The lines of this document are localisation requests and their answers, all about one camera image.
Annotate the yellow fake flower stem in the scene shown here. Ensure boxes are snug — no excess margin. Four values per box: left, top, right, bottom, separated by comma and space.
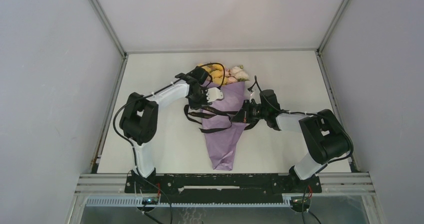
197, 63, 230, 85

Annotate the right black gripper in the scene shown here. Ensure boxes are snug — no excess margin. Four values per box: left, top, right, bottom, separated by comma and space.
231, 99, 269, 123

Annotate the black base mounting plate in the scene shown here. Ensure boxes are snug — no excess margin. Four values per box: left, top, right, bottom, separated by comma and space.
124, 171, 322, 203

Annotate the white fake flower stem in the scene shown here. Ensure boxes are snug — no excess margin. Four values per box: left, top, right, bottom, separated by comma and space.
229, 65, 250, 82

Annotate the aluminium frame rail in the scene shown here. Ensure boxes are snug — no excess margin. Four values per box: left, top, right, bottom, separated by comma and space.
88, 0, 127, 58

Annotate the white cable duct strip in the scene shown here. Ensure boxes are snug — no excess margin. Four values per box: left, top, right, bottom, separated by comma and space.
85, 196, 292, 207

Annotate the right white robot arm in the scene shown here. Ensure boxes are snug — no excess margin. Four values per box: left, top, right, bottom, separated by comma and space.
230, 89, 353, 192

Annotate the black ribbon strap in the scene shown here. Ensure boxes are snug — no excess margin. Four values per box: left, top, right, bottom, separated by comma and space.
183, 103, 259, 134

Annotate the pink wrapping paper sheet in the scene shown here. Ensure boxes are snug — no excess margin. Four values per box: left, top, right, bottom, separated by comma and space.
202, 82, 247, 171

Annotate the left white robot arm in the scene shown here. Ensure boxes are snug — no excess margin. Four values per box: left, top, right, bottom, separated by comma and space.
112, 66, 209, 192

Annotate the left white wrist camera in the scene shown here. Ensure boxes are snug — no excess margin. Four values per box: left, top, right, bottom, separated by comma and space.
206, 87, 224, 103

